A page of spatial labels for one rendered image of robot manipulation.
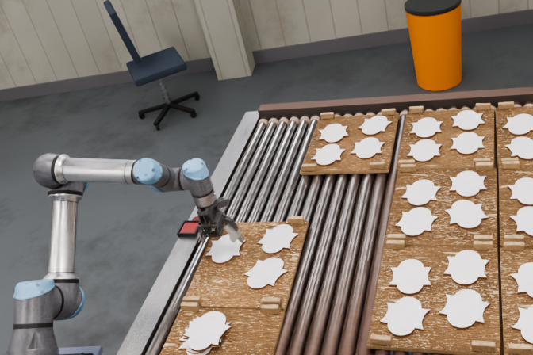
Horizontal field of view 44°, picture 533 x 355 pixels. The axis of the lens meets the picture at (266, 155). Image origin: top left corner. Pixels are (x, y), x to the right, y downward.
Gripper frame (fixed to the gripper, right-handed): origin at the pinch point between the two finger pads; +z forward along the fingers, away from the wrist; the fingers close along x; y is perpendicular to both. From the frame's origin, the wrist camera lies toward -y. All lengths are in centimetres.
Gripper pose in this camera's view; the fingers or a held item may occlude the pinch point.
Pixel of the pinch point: (223, 242)
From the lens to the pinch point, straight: 231.3
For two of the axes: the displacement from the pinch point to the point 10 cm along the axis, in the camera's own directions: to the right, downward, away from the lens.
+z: 2.2, 8.1, 5.4
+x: 9.5, -0.5, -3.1
